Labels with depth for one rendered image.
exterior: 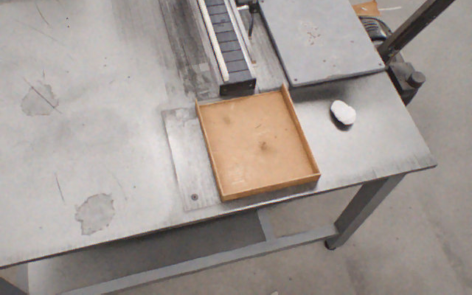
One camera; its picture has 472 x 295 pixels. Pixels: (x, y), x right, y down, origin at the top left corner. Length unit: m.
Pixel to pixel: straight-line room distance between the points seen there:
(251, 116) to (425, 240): 1.19
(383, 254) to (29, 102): 1.52
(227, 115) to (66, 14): 0.62
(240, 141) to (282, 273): 0.88
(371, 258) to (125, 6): 1.41
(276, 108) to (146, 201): 0.45
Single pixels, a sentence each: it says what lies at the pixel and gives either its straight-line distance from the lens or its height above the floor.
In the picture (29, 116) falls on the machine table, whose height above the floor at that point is 0.83.
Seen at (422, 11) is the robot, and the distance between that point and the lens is 2.03.
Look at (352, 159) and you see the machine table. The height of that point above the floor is 0.83.
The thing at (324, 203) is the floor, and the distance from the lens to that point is 2.09.
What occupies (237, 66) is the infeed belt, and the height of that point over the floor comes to 0.88.
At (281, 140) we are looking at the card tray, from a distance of 1.22.
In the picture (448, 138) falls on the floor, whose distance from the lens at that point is 2.51.
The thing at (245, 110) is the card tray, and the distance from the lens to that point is 1.26.
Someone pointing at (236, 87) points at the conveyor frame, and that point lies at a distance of 1.27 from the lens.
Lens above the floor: 1.86
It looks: 59 degrees down
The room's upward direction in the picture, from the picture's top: 7 degrees clockwise
